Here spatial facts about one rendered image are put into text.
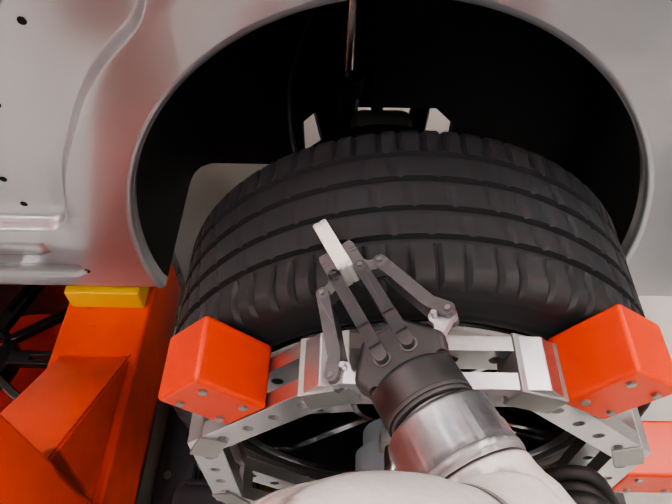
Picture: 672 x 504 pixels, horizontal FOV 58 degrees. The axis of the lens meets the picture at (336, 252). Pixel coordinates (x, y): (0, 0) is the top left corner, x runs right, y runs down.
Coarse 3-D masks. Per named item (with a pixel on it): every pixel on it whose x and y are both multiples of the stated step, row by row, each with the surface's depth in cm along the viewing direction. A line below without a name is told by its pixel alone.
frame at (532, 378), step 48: (480, 336) 62; (528, 336) 62; (288, 384) 62; (480, 384) 59; (528, 384) 59; (192, 432) 72; (240, 432) 68; (576, 432) 66; (624, 432) 67; (240, 480) 86; (288, 480) 95
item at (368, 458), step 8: (368, 424) 82; (376, 424) 80; (368, 432) 81; (376, 432) 80; (368, 440) 80; (376, 440) 78; (360, 448) 80; (368, 448) 78; (376, 448) 77; (360, 456) 79; (368, 456) 77; (376, 456) 76; (360, 464) 78; (368, 464) 77; (376, 464) 76
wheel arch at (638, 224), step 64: (320, 0) 66; (384, 0) 100; (448, 0) 100; (192, 64) 73; (256, 64) 110; (320, 64) 110; (384, 64) 110; (448, 64) 109; (512, 64) 109; (576, 64) 109; (192, 128) 122; (256, 128) 122; (512, 128) 121; (576, 128) 119; (640, 128) 79; (128, 192) 91; (640, 192) 91
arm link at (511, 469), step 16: (512, 448) 42; (480, 464) 40; (496, 464) 40; (512, 464) 40; (528, 464) 41; (464, 480) 38; (480, 480) 37; (496, 480) 37; (512, 480) 38; (528, 480) 38; (544, 480) 40; (496, 496) 35; (512, 496) 36; (528, 496) 36; (544, 496) 37; (560, 496) 39
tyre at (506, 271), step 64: (256, 192) 76; (320, 192) 70; (384, 192) 67; (448, 192) 67; (512, 192) 69; (576, 192) 75; (192, 256) 87; (256, 256) 68; (320, 256) 63; (448, 256) 61; (512, 256) 62; (576, 256) 66; (192, 320) 73; (256, 320) 65; (320, 320) 65; (384, 320) 65; (512, 320) 64; (576, 320) 64; (256, 448) 96
